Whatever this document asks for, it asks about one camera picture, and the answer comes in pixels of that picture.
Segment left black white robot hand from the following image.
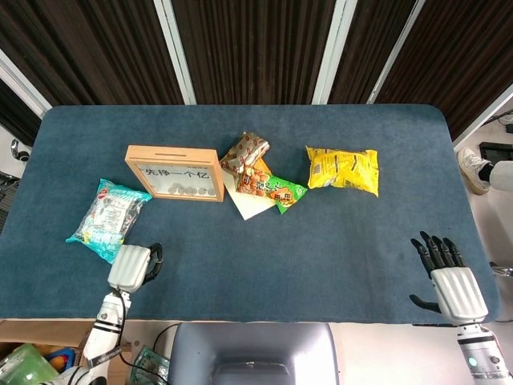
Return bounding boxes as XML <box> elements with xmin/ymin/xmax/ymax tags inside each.
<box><xmin>107</xmin><ymin>242</ymin><xmax>164</xmax><ymax>294</ymax></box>

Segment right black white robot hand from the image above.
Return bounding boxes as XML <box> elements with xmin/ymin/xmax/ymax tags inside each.
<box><xmin>409</xmin><ymin>230</ymin><xmax>489</xmax><ymax>322</ymax></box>

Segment silver metal fixture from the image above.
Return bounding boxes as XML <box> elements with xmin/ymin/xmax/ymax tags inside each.
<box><xmin>489</xmin><ymin>261</ymin><xmax>513</xmax><ymax>278</ymax></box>

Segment teal clear snack bag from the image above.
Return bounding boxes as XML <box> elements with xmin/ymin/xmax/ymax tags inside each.
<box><xmin>65</xmin><ymin>178</ymin><xmax>153</xmax><ymax>265</ymax></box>

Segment green printed packet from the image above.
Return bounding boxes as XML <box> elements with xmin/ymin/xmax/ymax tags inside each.
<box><xmin>128</xmin><ymin>345</ymin><xmax>172</xmax><ymax>385</ymax></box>

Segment brown cardboard box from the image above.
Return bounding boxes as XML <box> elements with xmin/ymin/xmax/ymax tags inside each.
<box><xmin>0</xmin><ymin>319</ymin><xmax>135</xmax><ymax>385</ymax></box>

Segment yellow stuffed toy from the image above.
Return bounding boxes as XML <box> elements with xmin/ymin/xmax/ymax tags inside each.
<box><xmin>42</xmin><ymin>347</ymin><xmax>78</xmax><ymax>372</ymax></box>

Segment white sneaker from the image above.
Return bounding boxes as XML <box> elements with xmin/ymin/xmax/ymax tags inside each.
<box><xmin>456</xmin><ymin>147</ymin><xmax>495</xmax><ymax>196</ymax></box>

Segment grey trouser leg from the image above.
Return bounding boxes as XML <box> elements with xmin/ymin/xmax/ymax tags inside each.
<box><xmin>479</xmin><ymin>160</ymin><xmax>513</xmax><ymax>192</ymax></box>

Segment white paper card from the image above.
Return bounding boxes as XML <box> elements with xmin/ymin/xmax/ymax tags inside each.
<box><xmin>222</xmin><ymin>172</ymin><xmax>277</xmax><ymax>221</ymax></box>

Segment black flat device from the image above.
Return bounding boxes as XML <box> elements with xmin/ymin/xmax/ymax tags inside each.
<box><xmin>479</xmin><ymin>141</ymin><xmax>513</xmax><ymax>161</ymax></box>

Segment grey robot torso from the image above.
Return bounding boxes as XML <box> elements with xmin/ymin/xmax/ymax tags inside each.
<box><xmin>168</xmin><ymin>322</ymin><xmax>340</xmax><ymax>385</ymax></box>

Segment blue felt table cover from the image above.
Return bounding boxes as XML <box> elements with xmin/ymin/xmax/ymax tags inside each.
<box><xmin>0</xmin><ymin>104</ymin><xmax>502</xmax><ymax>324</ymax></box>

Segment black silver headphones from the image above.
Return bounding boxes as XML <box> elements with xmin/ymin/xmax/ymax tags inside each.
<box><xmin>10</xmin><ymin>138</ymin><xmax>32</xmax><ymax>162</ymax></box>

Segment brown red-print snack packet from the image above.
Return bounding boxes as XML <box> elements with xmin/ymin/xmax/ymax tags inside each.
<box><xmin>219</xmin><ymin>132</ymin><xmax>270</xmax><ymax>176</ymax></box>

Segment yellow snack bag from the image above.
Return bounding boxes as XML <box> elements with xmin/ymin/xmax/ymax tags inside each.
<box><xmin>305</xmin><ymin>145</ymin><xmax>380</xmax><ymax>198</ymax></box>

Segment green orange snack bag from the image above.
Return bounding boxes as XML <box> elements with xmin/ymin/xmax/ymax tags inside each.
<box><xmin>236</xmin><ymin>166</ymin><xmax>309</xmax><ymax>216</ymax></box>

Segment black cable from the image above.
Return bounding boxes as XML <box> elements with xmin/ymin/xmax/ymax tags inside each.
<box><xmin>151</xmin><ymin>322</ymin><xmax>180</xmax><ymax>356</ymax></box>

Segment wooden frame coin box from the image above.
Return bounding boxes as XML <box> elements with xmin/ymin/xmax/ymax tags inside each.
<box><xmin>123</xmin><ymin>144</ymin><xmax>225</xmax><ymax>204</ymax></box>

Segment white partition post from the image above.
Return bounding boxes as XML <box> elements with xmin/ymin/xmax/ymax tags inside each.
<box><xmin>452</xmin><ymin>82</ymin><xmax>513</xmax><ymax>146</ymax></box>
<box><xmin>366</xmin><ymin>0</ymin><xmax>426</xmax><ymax>104</ymax></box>
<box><xmin>0</xmin><ymin>47</ymin><xmax>53</xmax><ymax>117</ymax></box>
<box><xmin>154</xmin><ymin>0</ymin><xmax>197</xmax><ymax>105</ymax></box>
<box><xmin>311</xmin><ymin>0</ymin><xmax>357</xmax><ymax>105</ymax></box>

